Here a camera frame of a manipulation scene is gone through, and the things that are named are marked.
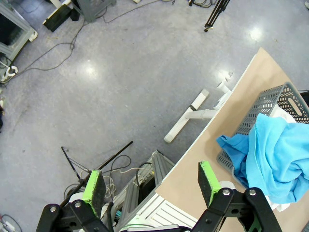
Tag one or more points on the light blue garment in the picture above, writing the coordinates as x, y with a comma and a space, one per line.
277, 154

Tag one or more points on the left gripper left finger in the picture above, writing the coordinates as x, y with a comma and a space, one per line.
95, 193

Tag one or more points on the white desk leg frame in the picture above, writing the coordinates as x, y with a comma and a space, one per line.
60, 2

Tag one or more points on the white power strip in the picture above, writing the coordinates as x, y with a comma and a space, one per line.
7, 221

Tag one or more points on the black camera tripod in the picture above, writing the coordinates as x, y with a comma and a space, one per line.
217, 12

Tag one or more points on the black rod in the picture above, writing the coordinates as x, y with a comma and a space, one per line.
113, 155

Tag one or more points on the grey woven-pattern plastic basket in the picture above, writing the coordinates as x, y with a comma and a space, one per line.
263, 106

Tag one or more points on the white garment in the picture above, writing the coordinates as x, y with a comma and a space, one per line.
285, 114

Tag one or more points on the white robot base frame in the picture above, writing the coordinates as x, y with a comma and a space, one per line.
159, 212

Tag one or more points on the thin black zip tie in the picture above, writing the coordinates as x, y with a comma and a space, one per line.
71, 163

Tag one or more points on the grey aluminium frame cart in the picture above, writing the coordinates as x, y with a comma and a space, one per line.
21, 36

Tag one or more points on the grey plastic stool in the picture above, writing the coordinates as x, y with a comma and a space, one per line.
96, 9

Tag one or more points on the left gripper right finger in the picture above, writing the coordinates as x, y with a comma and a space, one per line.
207, 183

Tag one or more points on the black flat box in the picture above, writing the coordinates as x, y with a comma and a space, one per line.
59, 18

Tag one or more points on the white robot table leg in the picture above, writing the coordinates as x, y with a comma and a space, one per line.
179, 125

